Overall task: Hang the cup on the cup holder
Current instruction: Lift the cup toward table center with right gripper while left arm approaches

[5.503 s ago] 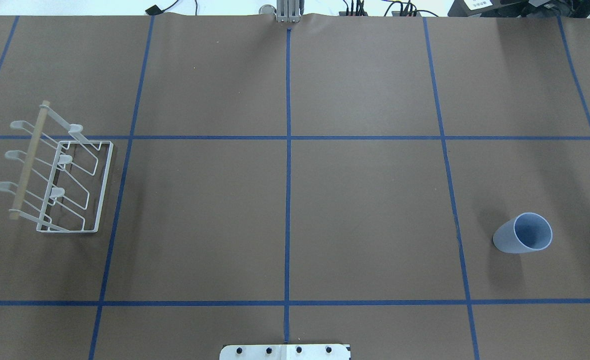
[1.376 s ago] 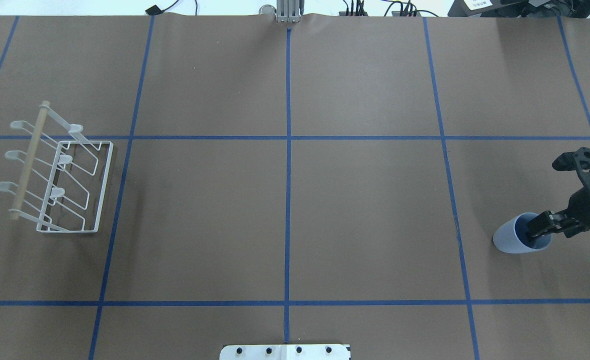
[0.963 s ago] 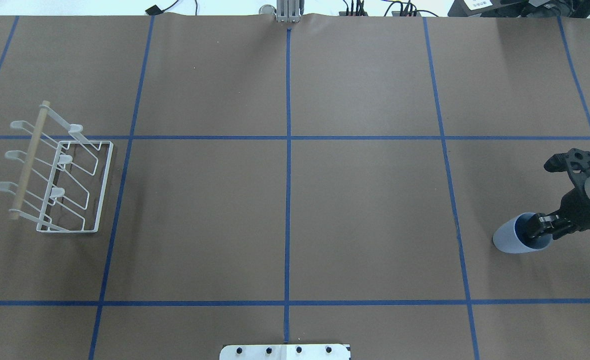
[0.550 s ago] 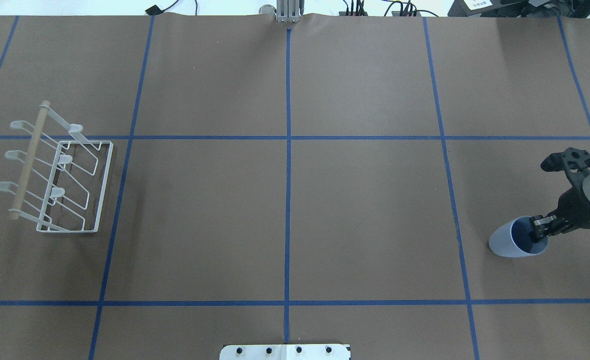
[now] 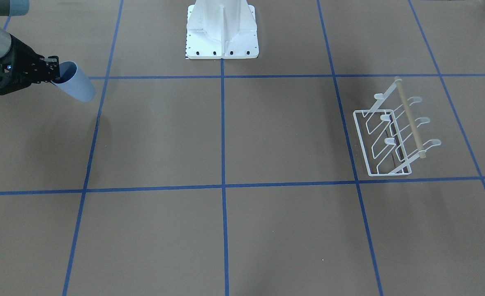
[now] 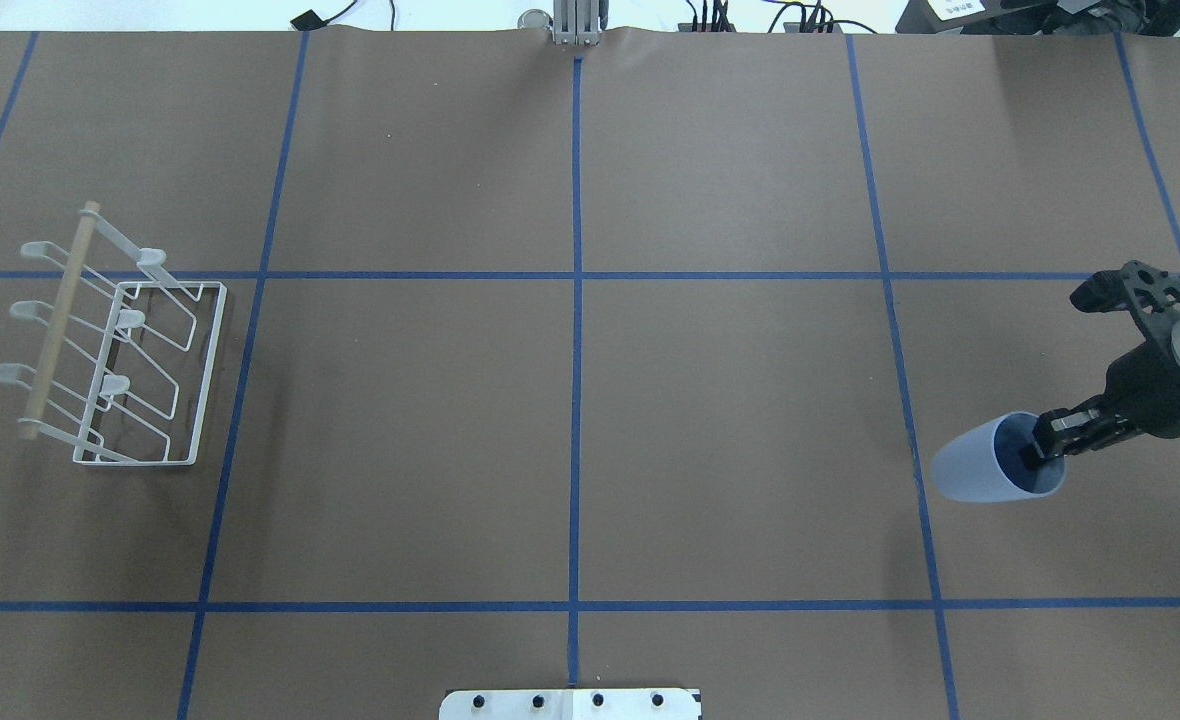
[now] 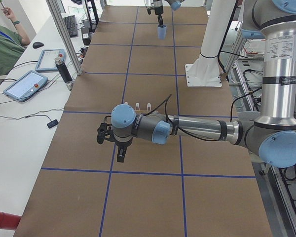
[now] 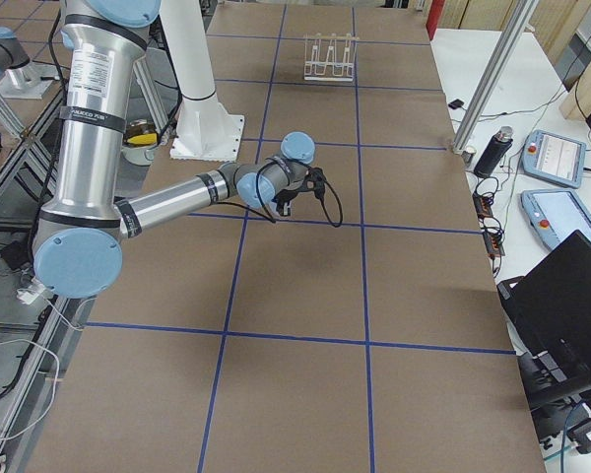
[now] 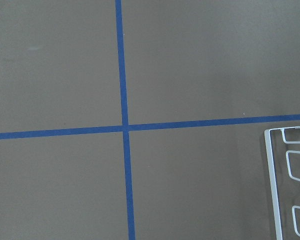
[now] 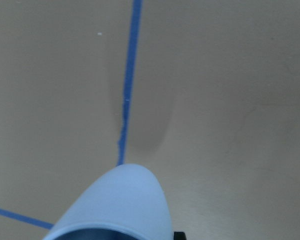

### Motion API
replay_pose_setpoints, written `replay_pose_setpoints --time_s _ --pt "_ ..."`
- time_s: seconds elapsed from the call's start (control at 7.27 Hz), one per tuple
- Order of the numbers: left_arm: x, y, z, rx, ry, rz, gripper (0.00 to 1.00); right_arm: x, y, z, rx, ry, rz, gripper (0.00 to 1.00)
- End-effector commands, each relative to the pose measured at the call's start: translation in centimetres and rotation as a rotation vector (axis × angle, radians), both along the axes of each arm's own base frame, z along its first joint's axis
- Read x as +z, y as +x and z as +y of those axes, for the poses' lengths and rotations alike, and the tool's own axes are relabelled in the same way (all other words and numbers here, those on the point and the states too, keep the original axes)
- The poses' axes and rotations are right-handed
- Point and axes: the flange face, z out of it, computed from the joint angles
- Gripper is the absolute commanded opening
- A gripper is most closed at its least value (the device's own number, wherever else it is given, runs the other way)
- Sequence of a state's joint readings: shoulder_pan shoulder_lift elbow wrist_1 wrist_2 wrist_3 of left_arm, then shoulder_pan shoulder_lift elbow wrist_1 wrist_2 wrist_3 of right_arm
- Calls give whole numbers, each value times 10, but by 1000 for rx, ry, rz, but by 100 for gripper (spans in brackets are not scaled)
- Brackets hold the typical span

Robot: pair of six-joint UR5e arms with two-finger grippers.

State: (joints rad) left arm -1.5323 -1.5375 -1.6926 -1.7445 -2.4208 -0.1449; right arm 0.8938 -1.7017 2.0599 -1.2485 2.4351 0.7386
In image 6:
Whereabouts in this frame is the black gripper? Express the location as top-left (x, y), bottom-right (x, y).
top-left (1018, 343), bottom-right (1180, 471)

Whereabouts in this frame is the light blue plastic cup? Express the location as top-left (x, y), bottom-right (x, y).
top-left (930, 411), bottom-right (1066, 503)

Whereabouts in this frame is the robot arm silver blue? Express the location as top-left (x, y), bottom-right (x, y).
top-left (1018, 305), bottom-right (1180, 471)

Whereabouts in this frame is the small black adapter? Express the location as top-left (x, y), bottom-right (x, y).
top-left (290, 9), bottom-right (328, 32)

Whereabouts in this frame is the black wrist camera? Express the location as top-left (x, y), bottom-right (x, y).
top-left (1069, 260), bottom-right (1180, 316)

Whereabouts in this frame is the aluminium frame post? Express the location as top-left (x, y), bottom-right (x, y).
top-left (550, 0), bottom-right (610, 46)

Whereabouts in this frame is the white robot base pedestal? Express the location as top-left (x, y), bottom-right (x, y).
top-left (438, 687), bottom-right (704, 719)

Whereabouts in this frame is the white wire cup holder rack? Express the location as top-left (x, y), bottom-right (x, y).
top-left (0, 201), bottom-right (229, 467)

